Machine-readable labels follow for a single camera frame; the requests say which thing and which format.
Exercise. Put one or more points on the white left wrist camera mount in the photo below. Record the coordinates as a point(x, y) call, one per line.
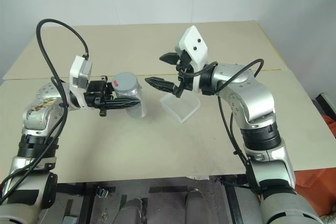
point(76, 73)

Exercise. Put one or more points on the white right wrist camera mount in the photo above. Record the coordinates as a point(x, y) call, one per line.
point(193, 39)

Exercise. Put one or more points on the clear plastic box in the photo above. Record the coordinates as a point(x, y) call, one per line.
point(183, 106)

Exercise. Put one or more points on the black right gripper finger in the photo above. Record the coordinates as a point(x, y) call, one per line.
point(161, 84)
point(170, 58)

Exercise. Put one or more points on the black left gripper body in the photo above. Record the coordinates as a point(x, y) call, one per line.
point(95, 95)

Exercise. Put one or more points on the grey jar lid red mark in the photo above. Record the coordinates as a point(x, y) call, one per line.
point(126, 81)

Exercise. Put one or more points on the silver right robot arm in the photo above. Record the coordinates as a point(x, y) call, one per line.
point(252, 95)

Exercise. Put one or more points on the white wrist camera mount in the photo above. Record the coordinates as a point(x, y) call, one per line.
point(76, 73)
point(193, 39)

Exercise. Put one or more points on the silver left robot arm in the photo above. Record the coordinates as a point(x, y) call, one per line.
point(39, 113)

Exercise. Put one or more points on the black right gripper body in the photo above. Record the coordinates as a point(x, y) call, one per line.
point(185, 73)

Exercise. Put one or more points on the black table frame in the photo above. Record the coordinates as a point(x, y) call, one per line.
point(88, 203)

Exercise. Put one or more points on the small metal bracket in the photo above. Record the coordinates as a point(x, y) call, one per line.
point(102, 192)

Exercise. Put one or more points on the black case with white edge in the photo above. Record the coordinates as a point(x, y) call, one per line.
point(326, 102)

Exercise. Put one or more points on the dark grey rounded shape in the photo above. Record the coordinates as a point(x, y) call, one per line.
point(131, 212)

